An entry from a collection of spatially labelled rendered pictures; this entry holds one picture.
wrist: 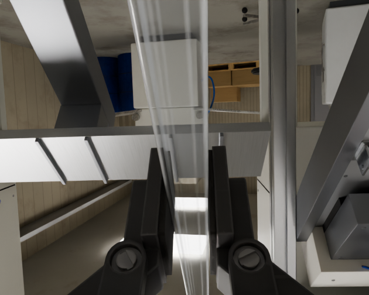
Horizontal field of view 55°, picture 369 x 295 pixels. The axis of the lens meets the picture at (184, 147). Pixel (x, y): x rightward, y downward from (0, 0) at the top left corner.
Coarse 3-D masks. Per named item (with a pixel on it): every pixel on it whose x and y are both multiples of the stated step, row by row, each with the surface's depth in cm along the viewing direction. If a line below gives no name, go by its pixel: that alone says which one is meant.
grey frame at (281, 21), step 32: (288, 0) 60; (288, 32) 60; (288, 64) 61; (288, 96) 61; (288, 128) 62; (288, 160) 62; (288, 192) 63; (288, 224) 64; (288, 256) 64; (320, 288) 69; (352, 288) 68
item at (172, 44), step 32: (128, 0) 6; (160, 0) 6; (192, 0) 6; (160, 32) 7; (192, 32) 6; (160, 64) 7; (192, 64) 7; (160, 96) 8; (192, 96) 8; (160, 128) 9; (192, 128) 9; (160, 160) 10; (192, 160) 10; (192, 192) 11; (192, 224) 13; (192, 256) 16; (192, 288) 21
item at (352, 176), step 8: (368, 128) 41; (368, 136) 42; (352, 160) 46; (352, 168) 48; (344, 176) 49; (352, 176) 49; (360, 176) 49; (368, 176) 49; (344, 184) 51; (352, 184) 51; (360, 184) 51; (368, 184) 51; (336, 192) 53; (344, 192) 53; (352, 192) 53; (360, 192) 53; (368, 192) 52; (336, 200) 55; (328, 208) 57; (320, 216) 59; (320, 224) 61
